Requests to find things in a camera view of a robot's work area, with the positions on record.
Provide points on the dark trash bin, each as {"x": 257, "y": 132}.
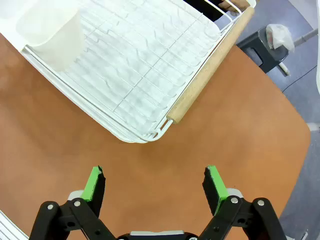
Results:
{"x": 255, "y": 47}

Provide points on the white ribbed drip tray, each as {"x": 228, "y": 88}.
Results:
{"x": 160, "y": 45}

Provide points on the person's left hand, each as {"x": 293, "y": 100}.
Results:
{"x": 233, "y": 5}

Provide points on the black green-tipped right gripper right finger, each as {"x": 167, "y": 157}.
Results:
{"x": 235, "y": 217}

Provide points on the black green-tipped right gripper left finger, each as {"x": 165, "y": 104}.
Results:
{"x": 82, "y": 217}

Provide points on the white ribbed plastic object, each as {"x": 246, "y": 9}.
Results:
{"x": 8, "y": 226}

